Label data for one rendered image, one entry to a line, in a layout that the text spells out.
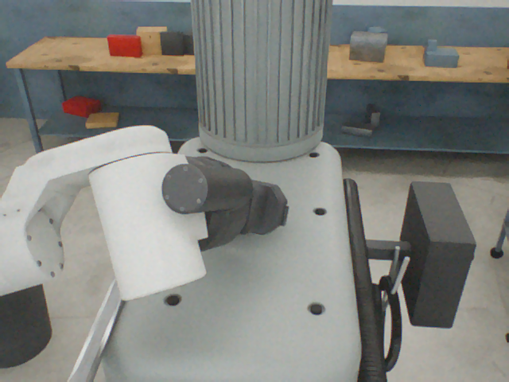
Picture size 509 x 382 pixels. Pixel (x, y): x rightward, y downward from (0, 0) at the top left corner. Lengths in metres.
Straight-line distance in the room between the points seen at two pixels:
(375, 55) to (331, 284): 3.91
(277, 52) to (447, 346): 2.62
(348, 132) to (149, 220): 4.29
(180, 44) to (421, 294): 3.73
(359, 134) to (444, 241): 3.72
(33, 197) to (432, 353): 2.83
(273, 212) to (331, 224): 0.12
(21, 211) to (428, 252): 0.70
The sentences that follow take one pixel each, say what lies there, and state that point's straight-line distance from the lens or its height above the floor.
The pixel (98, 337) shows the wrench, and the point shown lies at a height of 1.90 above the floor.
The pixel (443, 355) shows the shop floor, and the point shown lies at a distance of 3.11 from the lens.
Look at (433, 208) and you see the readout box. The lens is 1.00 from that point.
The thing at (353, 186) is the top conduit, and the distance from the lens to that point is 0.88.
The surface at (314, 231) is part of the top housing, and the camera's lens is 0.62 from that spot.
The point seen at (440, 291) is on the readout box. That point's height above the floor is 1.61.
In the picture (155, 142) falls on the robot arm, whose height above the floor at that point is 2.09.
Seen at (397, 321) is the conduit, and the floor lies 1.52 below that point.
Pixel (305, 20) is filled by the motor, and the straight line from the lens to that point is 0.70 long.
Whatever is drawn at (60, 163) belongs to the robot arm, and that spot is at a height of 2.08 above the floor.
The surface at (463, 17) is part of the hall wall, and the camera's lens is 5.03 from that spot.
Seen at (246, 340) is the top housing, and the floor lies 1.89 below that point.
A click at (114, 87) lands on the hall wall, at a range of 5.37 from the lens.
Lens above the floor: 2.26
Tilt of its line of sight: 33 degrees down
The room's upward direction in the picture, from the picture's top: straight up
